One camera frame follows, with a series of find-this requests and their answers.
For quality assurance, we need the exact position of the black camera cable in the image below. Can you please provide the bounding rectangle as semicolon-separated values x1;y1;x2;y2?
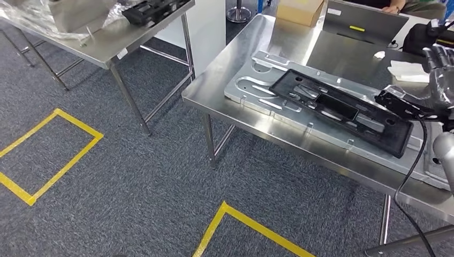
394;118;437;257

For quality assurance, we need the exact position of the steel workbench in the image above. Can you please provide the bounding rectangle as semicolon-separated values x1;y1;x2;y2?
181;14;454;257

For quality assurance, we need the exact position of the clear plastic bag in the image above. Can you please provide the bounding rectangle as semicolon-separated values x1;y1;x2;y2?
0;0;141;40

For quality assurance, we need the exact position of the person's hand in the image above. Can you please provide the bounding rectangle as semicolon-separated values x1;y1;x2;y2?
381;3;407;15

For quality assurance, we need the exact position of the steel table with parts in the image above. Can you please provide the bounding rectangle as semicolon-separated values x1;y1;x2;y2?
0;0;196;136

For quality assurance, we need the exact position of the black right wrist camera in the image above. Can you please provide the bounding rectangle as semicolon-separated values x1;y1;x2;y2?
375;88;453;122

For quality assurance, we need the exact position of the chrome stanchion base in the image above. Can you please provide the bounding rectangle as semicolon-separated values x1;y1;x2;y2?
226;0;253;24

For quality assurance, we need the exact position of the grey laptop with yellow sticker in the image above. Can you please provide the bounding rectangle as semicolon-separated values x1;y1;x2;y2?
322;0;410;48

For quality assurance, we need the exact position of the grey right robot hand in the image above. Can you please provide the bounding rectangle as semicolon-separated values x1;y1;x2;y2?
384;44;454;110

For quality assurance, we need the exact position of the black plastic frame part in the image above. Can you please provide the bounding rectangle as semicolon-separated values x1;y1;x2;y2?
269;69;414;159
122;0;192;27

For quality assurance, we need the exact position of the stamped silver metal panel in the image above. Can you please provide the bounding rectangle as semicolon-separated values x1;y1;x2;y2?
224;50;451;191

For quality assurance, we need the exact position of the white folded cloth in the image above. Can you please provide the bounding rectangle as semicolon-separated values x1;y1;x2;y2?
387;59;430;84

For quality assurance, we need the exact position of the brown cardboard box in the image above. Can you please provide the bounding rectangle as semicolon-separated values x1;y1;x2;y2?
276;0;325;28

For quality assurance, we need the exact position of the white cabinet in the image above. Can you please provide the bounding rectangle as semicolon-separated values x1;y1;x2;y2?
154;0;226;77

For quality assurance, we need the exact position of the person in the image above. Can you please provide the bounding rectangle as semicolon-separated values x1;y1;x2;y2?
381;0;448;20

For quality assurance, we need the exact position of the black bag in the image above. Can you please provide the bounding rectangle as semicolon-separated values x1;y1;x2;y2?
402;19;454;57

